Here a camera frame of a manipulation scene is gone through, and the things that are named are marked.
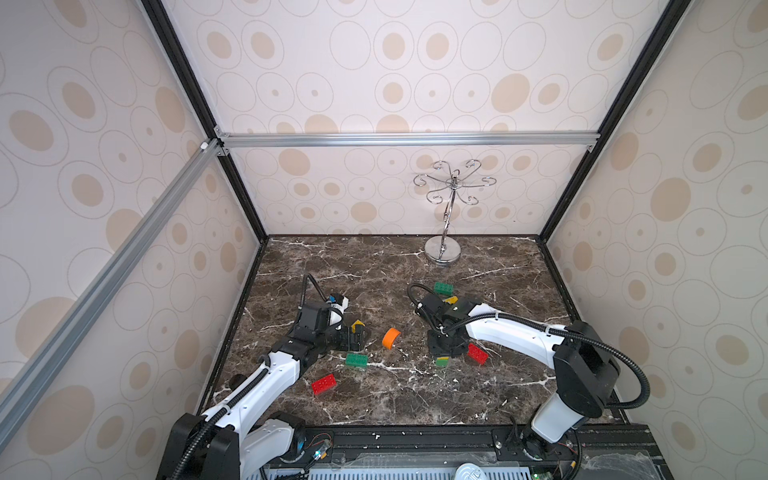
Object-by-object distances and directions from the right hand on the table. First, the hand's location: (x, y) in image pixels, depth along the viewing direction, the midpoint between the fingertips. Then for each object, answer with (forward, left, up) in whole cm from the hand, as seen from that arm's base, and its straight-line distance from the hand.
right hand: (446, 350), depth 86 cm
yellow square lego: (+8, +27, 0) cm, 28 cm away
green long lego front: (-3, +26, -2) cm, 26 cm away
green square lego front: (-2, +1, -4) cm, 5 cm away
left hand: (+2, +23, +7) cm, 24 cm away
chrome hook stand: (+41, -2, -2) cm, 41 cm away
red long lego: (-10, +34, -2) cm, 36 cm away
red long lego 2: (0, -9, -3) cm, 10 cm away
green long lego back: (+24, -1, -2) cm, 24 cm away
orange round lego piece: (+3, +17, -1) cm, 17 cm away
